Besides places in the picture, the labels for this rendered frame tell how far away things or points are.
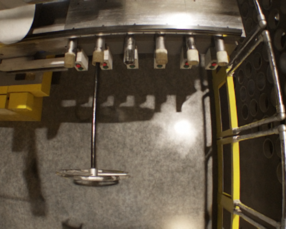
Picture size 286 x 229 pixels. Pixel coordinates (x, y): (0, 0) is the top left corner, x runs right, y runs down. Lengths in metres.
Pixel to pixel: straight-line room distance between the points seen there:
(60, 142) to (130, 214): 0.94
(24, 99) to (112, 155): 0.90
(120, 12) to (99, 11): 0.13
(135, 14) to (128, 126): 1.06
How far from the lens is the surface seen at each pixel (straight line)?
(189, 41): 1.16
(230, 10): 1.32
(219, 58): 1.16
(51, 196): 2.13
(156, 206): 1.92
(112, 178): 0.87
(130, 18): 1.18
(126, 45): 1.13
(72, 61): 1.17
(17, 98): 1.64
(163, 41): 1.14
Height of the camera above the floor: 1.86
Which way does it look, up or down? 78 degrees down
